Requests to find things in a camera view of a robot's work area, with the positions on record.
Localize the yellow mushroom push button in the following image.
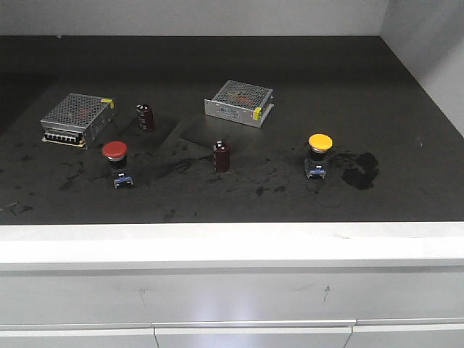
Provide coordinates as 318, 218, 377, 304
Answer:
304, 133, 333, 179

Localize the red mushroom push button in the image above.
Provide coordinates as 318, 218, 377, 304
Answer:
102, 141, 133, 189

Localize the right dark red capacitor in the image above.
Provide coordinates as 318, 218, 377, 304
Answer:
212, 141, 230, 173

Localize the dark red capacitor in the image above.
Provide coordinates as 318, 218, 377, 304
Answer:
136, 104, 155, 132
212, 141, 230, 173

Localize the right metal mesh power supply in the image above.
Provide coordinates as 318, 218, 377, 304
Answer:
204, 80, 274, 128

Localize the metal mesh power supply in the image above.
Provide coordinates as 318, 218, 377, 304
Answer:
41, 94, 116, 149
204, 80, 274, 128

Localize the left dark red capacitor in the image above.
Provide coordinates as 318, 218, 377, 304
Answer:
136, 104, 155, 132

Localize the left metal mesh power supply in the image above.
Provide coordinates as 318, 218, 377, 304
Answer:
41, 94, 116, 149

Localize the white cabinet drawer front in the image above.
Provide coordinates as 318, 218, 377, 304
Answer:
1, 318, 463, 347

